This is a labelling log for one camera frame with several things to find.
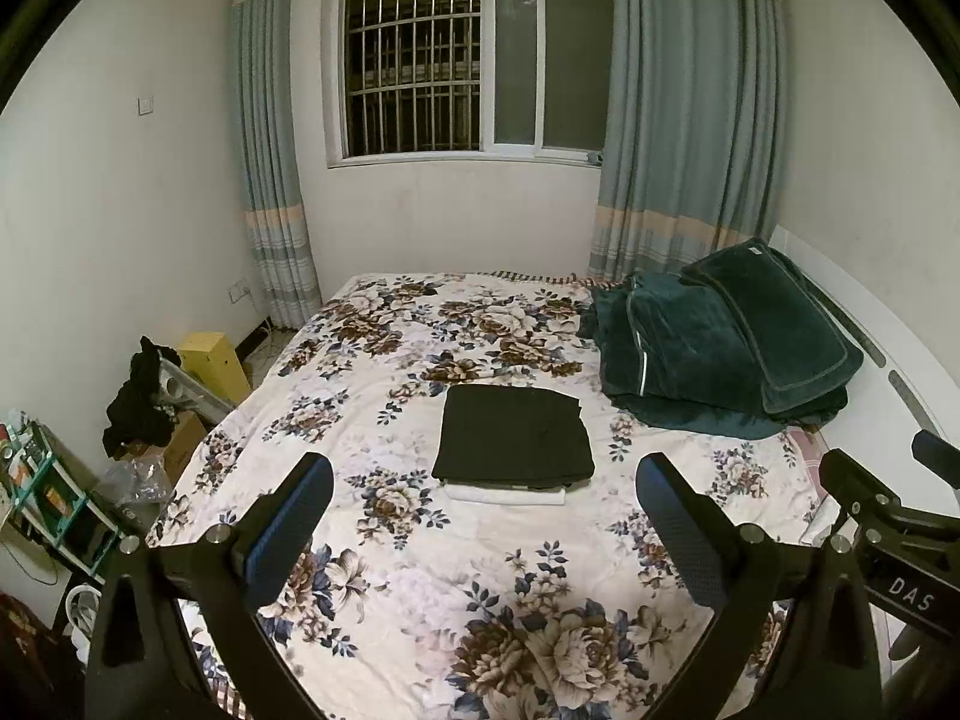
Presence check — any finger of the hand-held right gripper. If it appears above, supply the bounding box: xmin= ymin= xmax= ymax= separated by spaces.
xmin=911 ymin=429 xmax=960 ymax=492
xmin=818 ymin=448 xmax=905 ymax=535

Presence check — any white fan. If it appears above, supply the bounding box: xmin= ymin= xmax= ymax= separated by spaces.
xmin=63 ymin=583 xmax=104 ymax=647

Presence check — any barred window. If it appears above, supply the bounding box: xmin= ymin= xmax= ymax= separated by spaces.
xmin=322 ymin=0 xmax=620 ymax=170

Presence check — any pile of black clothes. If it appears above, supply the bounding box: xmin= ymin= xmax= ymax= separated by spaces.
xmin=103 ymin=336 xmax=182 ymax=460

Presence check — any clear plastic bag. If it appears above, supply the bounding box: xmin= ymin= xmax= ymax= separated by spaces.
xmin=96 ymin=456 xmax=179 ymax=535

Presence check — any grey metal frame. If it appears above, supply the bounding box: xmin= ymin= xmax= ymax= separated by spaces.
xmin=156 ymin=358 xmax=237 ymax=425

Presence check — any floral bed sheet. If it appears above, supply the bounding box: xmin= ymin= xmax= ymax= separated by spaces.
xmin=146 ymin=272 xmax=835 ymax=720

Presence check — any white headboard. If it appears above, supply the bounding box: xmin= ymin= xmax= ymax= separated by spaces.
xmin=769 ymin=223 xmax=960 ymax=466

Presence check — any blue striped curtain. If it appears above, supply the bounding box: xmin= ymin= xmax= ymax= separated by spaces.
xmin=585 ymin=0 xmax=790 ymax=284
xmin=229 ymin=0 xmax=325 ymax=332

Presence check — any striped mattress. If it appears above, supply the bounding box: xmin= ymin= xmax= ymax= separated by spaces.
xmin=489 ymin=268 xmax=605 ymax=289

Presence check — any brown cardboard box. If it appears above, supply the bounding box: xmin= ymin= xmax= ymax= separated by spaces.
xmin=159 ymin=411 xmax=209 ymax=485

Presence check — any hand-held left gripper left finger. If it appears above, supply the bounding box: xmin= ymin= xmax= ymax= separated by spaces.
xmin=82 ymin=452 xmax=335 ymax=720

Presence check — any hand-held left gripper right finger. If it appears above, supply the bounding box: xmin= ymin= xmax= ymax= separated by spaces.
xmin=635 ymin=452 xmax=883 ymax=720

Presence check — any dark green pillow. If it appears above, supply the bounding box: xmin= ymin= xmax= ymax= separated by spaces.
xmin=679 ymin=237 xmax=866 ymax=416

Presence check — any black garment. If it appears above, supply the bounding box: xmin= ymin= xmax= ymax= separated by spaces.
xmin=431 ymin=385 xmax=596 ymax=488

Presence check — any white garment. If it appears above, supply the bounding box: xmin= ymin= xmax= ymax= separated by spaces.
xmin=444 ymin=481 xmax=567 ymax=507

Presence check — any green storage rack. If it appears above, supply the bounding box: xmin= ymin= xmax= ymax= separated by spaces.
xmin=0 ymin=409 xmax=127 ymax=587

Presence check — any pink cloth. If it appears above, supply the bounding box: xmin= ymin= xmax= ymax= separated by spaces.
xmin=784 ymin=424 xmax=835 ymax=541

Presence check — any dark green blanket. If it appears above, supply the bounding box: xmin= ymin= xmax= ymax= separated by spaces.
xmin=576 ymin=270 xmax=852 ymax=442

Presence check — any yellow box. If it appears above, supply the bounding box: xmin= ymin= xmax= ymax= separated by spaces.
xmin=177 ymin=331 xmax=254 ymax=407

